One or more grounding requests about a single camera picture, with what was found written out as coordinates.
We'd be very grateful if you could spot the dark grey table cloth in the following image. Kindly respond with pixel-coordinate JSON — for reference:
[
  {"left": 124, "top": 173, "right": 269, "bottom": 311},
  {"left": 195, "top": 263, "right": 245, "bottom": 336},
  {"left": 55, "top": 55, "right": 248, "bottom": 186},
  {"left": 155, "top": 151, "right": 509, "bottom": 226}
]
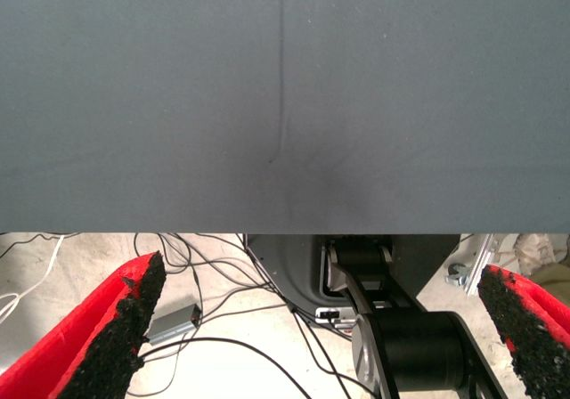
[{"left": 0, "top": 0, "right": 570, "bottom": 235}]

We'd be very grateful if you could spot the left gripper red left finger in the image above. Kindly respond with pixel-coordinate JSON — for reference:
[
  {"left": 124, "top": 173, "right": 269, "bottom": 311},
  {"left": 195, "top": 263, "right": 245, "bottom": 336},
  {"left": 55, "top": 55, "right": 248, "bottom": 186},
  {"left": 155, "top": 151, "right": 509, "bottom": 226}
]
[{"left": 0, "top": 250, "right": 167, "bottom": 399}]

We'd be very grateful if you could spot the aluminium frame with caster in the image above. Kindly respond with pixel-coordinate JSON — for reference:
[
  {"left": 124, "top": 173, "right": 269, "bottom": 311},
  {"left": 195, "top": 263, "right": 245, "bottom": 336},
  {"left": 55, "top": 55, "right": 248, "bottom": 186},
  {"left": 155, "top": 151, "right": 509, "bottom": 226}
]
[{"left": 444, "top": 233, "right": 498, "bottom": 300}]

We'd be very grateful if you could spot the silver metal adapter box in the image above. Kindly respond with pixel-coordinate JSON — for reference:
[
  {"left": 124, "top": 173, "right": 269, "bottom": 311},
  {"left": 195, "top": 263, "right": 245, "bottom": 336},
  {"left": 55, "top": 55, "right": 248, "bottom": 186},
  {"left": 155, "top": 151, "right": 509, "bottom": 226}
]
[{"left": 146, "top": 303, "right": 202, "bottom": 346}]

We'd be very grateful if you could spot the small white connector box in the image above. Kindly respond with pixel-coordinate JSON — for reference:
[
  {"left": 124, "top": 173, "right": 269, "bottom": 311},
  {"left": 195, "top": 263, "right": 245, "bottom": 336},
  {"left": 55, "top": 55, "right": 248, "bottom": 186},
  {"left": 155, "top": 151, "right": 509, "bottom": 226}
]
[{"left": 313, "top": 307, "right": 355, "bottom": 331}]

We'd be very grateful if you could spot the grey robot base chassis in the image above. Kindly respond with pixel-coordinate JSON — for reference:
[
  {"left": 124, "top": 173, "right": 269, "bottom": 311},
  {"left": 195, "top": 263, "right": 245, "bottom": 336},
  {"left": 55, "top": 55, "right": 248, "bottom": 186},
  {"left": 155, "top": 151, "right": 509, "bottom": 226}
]
[{"left": 246, "top": 233, "right": 462, "bottom": 318}]

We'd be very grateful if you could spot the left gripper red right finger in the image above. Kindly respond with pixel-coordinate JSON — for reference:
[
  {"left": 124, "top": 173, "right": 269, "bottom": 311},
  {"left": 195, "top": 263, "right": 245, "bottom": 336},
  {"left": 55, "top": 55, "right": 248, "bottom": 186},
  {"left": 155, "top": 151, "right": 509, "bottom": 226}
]
[{"left": 476, "top": 264, "right": 570, "bottom": 399}]

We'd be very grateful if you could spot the thin black floor cable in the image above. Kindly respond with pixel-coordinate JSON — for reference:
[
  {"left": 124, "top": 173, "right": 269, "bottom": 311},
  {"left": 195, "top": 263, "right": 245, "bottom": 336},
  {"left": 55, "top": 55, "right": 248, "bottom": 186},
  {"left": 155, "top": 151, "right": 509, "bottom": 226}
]
[
  {"left": 126, "top": 336, "right": 313, "bottom": 399},
  {"left": 284, "top": 300, "right": 379, "bottom": 399},
  {"left": 133, "top": 232, "right": 295, "bottom": 315}
]

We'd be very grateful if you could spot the white floor cable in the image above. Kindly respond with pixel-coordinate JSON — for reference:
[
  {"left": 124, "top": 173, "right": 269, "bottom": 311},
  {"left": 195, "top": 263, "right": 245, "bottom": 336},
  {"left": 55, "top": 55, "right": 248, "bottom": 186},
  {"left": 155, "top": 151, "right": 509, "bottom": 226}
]
[{"left": 0, "top": 233, "right": 66, "bottom": 324}]

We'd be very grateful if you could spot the black robot torso frame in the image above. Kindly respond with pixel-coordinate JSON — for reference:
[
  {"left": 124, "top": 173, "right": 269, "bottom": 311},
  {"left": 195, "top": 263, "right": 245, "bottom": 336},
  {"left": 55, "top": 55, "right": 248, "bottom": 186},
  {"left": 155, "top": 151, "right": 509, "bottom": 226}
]
[{"left": 327, "top": 236, "right": 511, "bottom": 399}]

